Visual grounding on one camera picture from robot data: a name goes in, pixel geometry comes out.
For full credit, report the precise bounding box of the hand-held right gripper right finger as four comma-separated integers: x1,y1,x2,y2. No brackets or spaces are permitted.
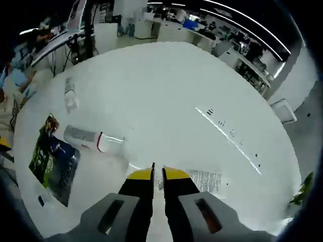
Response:
161,166,253,242

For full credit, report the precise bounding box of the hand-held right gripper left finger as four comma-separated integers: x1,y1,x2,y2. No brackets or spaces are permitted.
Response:
78,162,156,242

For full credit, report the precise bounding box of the tall white skincare tube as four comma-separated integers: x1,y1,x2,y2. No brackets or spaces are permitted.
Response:
155,169,223,200

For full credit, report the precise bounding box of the green black skincare sachet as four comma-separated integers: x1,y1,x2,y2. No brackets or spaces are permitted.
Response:
28,118,81,208

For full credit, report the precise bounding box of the gold skincare sachet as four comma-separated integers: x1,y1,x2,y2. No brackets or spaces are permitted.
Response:
46,113,60,133

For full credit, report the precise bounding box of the clear cap skincare bottle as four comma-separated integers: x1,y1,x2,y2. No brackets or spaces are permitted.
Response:
63,125,126,154

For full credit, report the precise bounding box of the blue storage box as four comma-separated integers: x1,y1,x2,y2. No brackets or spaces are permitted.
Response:
183,19,200,30

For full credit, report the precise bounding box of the potted green plant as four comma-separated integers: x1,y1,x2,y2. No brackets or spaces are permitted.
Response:
289,172,315,205

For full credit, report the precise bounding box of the white chair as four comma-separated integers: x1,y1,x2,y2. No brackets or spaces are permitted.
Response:
271,99,298,125

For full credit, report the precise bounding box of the white cabinet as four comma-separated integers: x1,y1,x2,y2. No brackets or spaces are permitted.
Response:
94,22,119,54

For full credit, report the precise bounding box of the open white laptop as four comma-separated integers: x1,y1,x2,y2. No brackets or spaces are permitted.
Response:
67,0,85,28

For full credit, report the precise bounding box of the white office desk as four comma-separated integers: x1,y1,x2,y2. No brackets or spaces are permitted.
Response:
150,19,217,51

